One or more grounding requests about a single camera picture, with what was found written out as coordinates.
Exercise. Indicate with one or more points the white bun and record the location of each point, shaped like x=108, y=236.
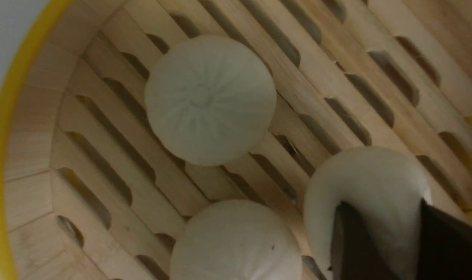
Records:
x=387, y=189
x=236, y=240
x=209, y=100

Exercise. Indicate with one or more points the white bun bottom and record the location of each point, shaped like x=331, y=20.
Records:
x=236, y=240

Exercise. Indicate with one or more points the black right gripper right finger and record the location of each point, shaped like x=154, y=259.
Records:
x=445, y=248

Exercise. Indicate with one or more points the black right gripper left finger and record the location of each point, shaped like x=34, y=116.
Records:
x=353, y=253

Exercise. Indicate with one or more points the yellow-rimmed bamboo steamer tray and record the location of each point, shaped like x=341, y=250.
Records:
x=88, y=192

